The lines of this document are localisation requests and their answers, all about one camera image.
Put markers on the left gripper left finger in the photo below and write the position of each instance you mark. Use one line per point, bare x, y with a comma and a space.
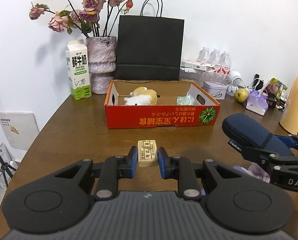
111, 171

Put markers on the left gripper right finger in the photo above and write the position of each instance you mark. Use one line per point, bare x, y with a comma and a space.
182, 170

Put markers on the small cream label block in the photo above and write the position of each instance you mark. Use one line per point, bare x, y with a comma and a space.
147, 153

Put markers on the navy blue zip case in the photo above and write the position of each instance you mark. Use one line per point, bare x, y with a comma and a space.
247, 132

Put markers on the iridescent white plastic bag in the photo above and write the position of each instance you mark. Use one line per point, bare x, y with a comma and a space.
188, 100

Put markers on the yellow white plush toy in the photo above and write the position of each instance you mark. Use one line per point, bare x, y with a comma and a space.
141, 96

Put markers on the lavender fluffy towel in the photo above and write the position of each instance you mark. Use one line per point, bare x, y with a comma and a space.
255, 171

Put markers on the orange cardboard pumpkin box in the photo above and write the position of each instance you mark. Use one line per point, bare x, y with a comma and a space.
166, 112

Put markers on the small black box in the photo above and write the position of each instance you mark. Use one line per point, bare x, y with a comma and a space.
272, 102

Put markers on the purple white tissue pack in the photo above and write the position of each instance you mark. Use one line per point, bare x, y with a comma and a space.
257, 103

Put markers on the white floral tin box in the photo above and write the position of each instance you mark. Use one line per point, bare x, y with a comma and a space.
215, 89

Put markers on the colourful snack packet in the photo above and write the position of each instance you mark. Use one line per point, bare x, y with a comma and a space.
275, 88

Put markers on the yellow green pear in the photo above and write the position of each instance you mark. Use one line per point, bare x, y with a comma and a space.
241, 95

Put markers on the clear container with seeds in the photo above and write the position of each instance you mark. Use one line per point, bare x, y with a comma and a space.
191, 75

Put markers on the white pink flat carton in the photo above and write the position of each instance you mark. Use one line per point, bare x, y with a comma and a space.
196, 65

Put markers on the clear water bottle left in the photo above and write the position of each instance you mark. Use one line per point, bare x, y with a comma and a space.
204, 55

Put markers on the clear water bottle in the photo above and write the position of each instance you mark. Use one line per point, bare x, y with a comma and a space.
225, 61
214, 57
204, 55

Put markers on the clear water bottle middle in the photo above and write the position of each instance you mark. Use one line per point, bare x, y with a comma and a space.
214, 57

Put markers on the clear water bottle right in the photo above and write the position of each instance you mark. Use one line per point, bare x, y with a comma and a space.
225, 61

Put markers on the purple textured vase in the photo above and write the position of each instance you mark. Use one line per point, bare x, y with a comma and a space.
102, 62

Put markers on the white green milk carton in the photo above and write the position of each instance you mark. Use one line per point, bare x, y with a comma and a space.
78, 69

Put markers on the black paper shopping bag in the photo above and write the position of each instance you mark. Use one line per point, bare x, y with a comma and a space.
149, 45

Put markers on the white round camera device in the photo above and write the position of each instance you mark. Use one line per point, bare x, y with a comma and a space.
234, 80

